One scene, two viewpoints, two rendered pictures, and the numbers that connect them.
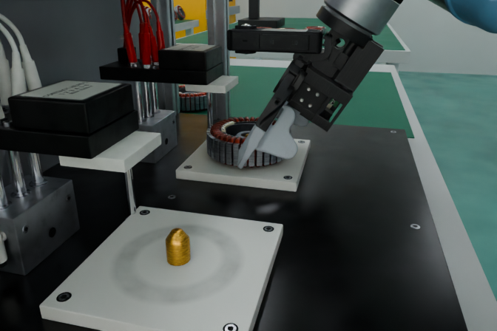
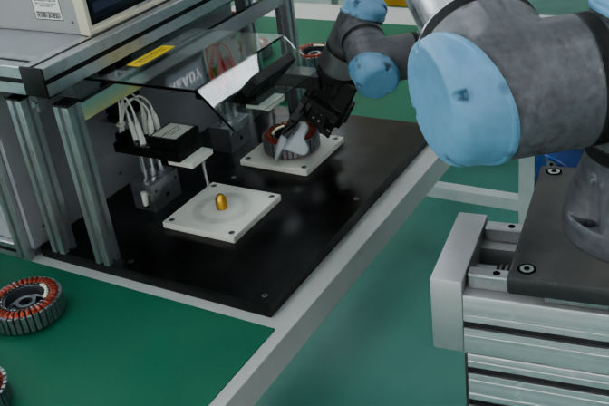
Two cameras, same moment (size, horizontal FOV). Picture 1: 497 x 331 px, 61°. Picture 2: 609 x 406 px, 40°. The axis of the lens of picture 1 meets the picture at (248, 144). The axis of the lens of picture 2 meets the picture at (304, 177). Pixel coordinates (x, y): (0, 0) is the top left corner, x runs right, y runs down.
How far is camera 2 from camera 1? 111 cm
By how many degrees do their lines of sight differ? 19
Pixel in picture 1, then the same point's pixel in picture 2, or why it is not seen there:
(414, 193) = (379, 178)
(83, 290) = (179, 217)
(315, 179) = (325, 168)
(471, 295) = (361, 232)
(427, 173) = (420, 164)
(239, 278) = (245, 216)
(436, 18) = not seen: outside the picture
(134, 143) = (198, 154)
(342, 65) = (335, 96)
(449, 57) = not seen: outside the picture
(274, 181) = (294, 169)
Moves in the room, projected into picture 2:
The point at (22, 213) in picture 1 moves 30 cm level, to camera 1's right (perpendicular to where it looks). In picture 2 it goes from (154, 184) to (317, 189)
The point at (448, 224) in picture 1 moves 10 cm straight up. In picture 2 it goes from (391, 198) to (388, 149)
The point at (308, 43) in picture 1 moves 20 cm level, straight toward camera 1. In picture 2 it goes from (312, 83) to (264, 130)
